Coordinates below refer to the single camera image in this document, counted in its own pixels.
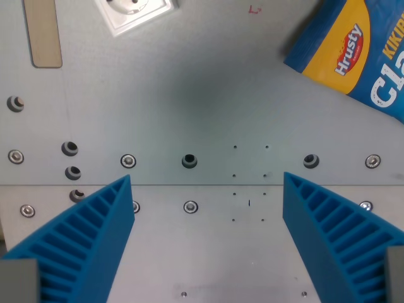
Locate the wooden slot insert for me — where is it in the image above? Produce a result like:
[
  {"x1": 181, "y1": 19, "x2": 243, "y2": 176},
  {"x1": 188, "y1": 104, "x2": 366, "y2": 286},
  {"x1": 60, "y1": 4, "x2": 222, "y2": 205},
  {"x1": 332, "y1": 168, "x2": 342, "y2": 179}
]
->
[{"x1": 22, "y1": 0, "x2": 63, "y2": 69}]

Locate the white wall power socket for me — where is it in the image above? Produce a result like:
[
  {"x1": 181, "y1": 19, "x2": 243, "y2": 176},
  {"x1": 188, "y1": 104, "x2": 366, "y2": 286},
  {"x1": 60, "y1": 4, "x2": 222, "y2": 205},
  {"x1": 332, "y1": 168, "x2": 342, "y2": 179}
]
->
[{"x1": 94, "y1": 0, "x2": 181, "y2": 38}]

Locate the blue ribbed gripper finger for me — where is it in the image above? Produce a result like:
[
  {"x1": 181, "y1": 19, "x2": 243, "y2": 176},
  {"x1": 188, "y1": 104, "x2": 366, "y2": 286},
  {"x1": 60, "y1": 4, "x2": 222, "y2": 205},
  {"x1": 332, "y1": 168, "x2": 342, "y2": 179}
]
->
[
  {"x1": 0, "y1": 174, "x2": 136, "y2": 303},
  {"x1": 282, "y1": 171, "x2": 404, "y2": 303}
]

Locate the blue yellow Hrusty snack bag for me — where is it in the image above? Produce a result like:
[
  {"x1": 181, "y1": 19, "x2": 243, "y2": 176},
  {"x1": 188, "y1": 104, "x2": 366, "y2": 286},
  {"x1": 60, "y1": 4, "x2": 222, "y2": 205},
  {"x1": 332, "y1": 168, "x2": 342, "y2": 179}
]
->
[{"x1": 283, "y1": 0, "x2": 404, "y2": 124}]

